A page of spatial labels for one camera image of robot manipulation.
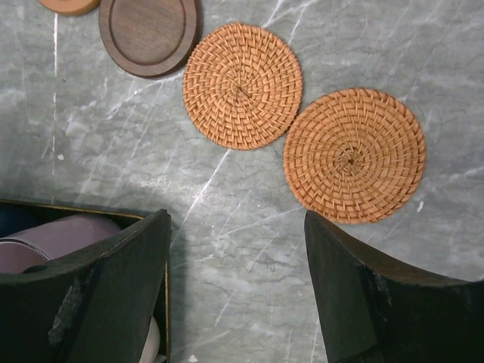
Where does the lilac cup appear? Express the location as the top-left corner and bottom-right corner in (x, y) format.
(1, 214), (121, 274)

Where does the dark blue cup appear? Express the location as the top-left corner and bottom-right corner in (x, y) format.
(0, 205), (40, 238)

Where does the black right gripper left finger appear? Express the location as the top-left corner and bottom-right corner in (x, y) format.
(0, 208), (173, 363)

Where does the black tray gold rim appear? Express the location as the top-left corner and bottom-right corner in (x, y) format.
(0, 199), (172, 363)

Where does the woven rattan coaster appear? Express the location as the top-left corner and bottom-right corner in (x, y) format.
(182, 23), (303, 150)
(283, 88), (426, 224)

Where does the woven rattan coaster front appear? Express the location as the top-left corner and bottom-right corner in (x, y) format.
(283, 88), (426, 224)

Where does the dark walnut coaster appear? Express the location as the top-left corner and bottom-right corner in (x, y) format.
(98, 0), (201, 79)

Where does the cream cup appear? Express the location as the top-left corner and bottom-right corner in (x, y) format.
(139, 316), (160, 363)

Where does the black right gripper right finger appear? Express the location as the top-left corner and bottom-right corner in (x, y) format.
(304, 211), (483, 362)

